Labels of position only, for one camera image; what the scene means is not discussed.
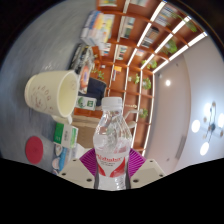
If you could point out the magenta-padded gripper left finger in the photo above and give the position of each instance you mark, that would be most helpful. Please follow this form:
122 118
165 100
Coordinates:
76 171

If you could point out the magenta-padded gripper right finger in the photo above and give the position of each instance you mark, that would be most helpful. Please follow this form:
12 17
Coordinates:
147 171

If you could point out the clear plastic water bottle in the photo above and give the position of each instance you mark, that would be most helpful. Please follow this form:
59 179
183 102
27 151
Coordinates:
111 146

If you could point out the blue-printed white tissue pack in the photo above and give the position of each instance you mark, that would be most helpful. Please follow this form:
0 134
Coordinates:
65 158

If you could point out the small colourful packet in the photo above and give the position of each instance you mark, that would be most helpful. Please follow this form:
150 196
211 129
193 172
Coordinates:
56 163

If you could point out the flat green white box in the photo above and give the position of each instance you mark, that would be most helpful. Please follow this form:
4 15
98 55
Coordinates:
66 135

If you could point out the beige chair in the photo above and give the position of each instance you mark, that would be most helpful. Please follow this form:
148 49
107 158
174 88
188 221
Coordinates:
86 135

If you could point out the round red coaster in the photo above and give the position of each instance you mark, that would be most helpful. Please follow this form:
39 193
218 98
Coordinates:
34 150

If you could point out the wooden artist mannequin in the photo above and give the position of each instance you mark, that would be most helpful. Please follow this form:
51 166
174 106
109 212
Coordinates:
133 113

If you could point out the tall green white carton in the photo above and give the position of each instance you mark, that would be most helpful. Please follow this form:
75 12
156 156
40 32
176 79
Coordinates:
86 102

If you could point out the branched ceiling lamp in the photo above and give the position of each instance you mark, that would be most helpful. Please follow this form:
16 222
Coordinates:
210 128

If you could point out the cream ceramic mug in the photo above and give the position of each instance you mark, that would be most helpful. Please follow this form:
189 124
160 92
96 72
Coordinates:
50 93

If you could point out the dark chair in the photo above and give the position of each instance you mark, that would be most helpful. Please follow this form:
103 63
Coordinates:
97 91

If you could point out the recessed ceiling light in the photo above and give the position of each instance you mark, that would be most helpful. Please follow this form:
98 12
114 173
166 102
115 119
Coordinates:
167 82

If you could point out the stack of magazines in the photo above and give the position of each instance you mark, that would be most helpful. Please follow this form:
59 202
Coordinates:
83 63

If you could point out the wooden wall shelf unit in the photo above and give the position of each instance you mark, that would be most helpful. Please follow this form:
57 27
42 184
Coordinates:
140 50

